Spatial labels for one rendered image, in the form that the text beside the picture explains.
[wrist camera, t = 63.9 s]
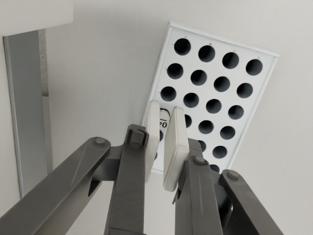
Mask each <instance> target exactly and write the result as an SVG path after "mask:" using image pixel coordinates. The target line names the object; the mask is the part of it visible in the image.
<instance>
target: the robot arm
mask: <svg viewBox="0 0 313 235"><path fill-rule="evenodd" d="M159 143H160V103H159V102H158V101H156V100H152V101H150V104H149V107H148V110H147V114H146V117H145V121H144V124H143V126H140V125H136V124H130V125H129V126H128V128H127V132H126V136H125V140H124V143H123V144H122V145H120V146H111V143H110V142H109V141H108V140H106V139H104V138H101V137H92V138H89V139H88V140H87V141H86V142H84V143H83V144H82V145H81V146H80V147H79V148H78V149H77V150H75V151H74V152H73V153H72V154H71V155H70V156H69V157H68V158H66V159H65V160H64V161H63V162H62V163H61V164H60V165H59V166H57V167H56V168H55V169H54V170H53V171H52V172H51V173H50V174H49V175H48V176H47V177H45V178H44V179H43V180H42V181H41V182H40V183H39V184H38V185H36V186H35V187H34V188H33V189H32V190H31V191H30V192H29V193H27V194H26V195H25V196H24V197H23V198H22V199H21V200H20V201H18V202H17V203H16V204H15V205H14V206H13V207H12V208H10V209H9V210H8V211H7V212H6V213H5V214H4V215H3V216H1V217H0V235H65V234H66V233H67V232H68V230H69V229H70V228H71V226H72V225H73V224H74V222H75V221H76V219H77V218H78V217H79V215H80V214H81V212H82V211H83V210H84V208H85V207H86V206H87V204H88V203H89V201H90V200H91V199H92V197H93V196H94V195H95V193H96V192H97V190H98V189H99V188H100V186H101V185H102V181H114V184H113V189H112V194H111V199H110V204H109V210H108V215H107V220H106V225H105V230H104V234H103V235H146V234H144V233H143V232H144V195H145V184H147V182H148V179H149V176H150V172H151V169H152V166H153V163H154V160H155V156H156V153H157V150H158V147H159ZM177 185H178V188H177V191H176V194H175V197H174V200H173V202H172V204H174V203H175V235H284V234H283V233H282V231H281V230H280V228H279V227H278V225H277V224H276V223H275V221H274V220H273V218H272V217H271V216H270V215H269V213H268V212H267V210H266V209H265V207H264V206H263V205H262V203H261V202H260V200H259V199H258V198H257V196H256V195H255V193H254V192H253V191H252V189H251V188H250V187H249V185H248V184H247V182H246V181H245V179H244V178H243V177H242V176H241V175H240V174H239V173H237V172H236V171H234V170H230V169H224V170H223V171H222V172H221V174H219V173H217V172H215V171H213V170H211V168H210V164H209V162H208V161H207V160H206V159H204V157H203V153H202V149H201V145H200V143H199V142H198V141H197V140H195V139H192V138H188V137H187V130H186V123H185V117H184V110H183V108H182V107H178V106H176V107H174V110H173V113H172V116H171V119H170V125H169V127H168V129H167V132H166V135H165V138H164V164H163V188H164V190H166V191H170V192H173V191H175V190H176V187H177ZM232 207H233V209H231V208H232Z"/></svg>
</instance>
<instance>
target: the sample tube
mask: <svg viewBox="0 0 313 235"><path fill-rule="evenodd" d="M169 125H170V116H169V112H168V111H167V110H166V109H164V108H160V130H165V129H167V128H168V127H169Z"/></svg>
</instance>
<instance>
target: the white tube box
mask: <svg viewBox="0 0 313 235"><path fill-rule="evenodd" d="M278 57H279V54H278V53H275V52H273V51H271V50H268V49H266V48H264V47H261V46H258V45H254V44H251V43H247V42H244V41H240V40H237V39H233V38H230V37H227V36H223V35H219V34H216V33H213V32H209V31H206V30H203V29H199V28H195V27H192V26H189V25H185V24H182V23H179V22H175V21H170V22H169V25H168V28H167V32H166V36H165V39H164V42H163V47H162V50H161V54H160V57H159V61H158V65H157V68H156V72H155V76H154V79H153V83H152V86H151V90H150V94H149V98H148V101H147V105H146V108H145V112H144V116H143V119H142V123H141V126H143V124H144V121H145V117H146V114H147V110H148V107H149V104H150V101H152V100H156V101H158V102H159V103H160V108H164V109H166V110H167V111H168V112H169V116H170V119H171V116H172V113H173V110H174V107H176V106H178V107H182V108H183V110H184V117H185V123H186V130H187V137H188V138H192V139H195V140H197V141H198V142H199V143H200V145H201V149H202V153H203V157H204V159H206V160H207V161H208V162H209V164H210V168H211V170H213V171H215V172H217V173H219V174H221V172H222V171H223V170H224V169H231V166H232V164H233V162H234V160H235V157H236V155H237V153H238V150H239V148H240V146H241V144H242V141H243V139H244V137H245V134H246V132H247V130H248V127H249V125H250V123H251V120H252V118H253V116H254V113H255V111H256V109H257V106H258V104H259V102H260V100H261V97H262V95H263V93H264V91H265V88H266V86H267V83H268V81H269V79H270V77H271V74H272V72H273V70H274V67H275V65H276V63H277V60H278ZM167 129H168V128H167ZM167 129H165V130H160V143H159V147H158V150H157V153H156V156H155V160H154V163H153V166H152V169H151V172H154V173H158V174H163V164H164V138H165V135H166V132H167Z"/></svg>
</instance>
